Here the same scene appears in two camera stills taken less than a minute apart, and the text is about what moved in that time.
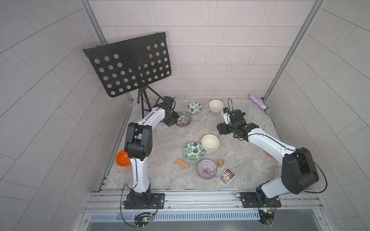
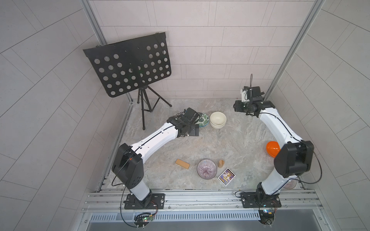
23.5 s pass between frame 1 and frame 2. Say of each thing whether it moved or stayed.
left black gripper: moved
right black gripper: moved
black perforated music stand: stayed
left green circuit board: stayed
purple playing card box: stayed
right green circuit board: stayed
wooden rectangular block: stayed
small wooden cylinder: stayed
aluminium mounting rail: stayed
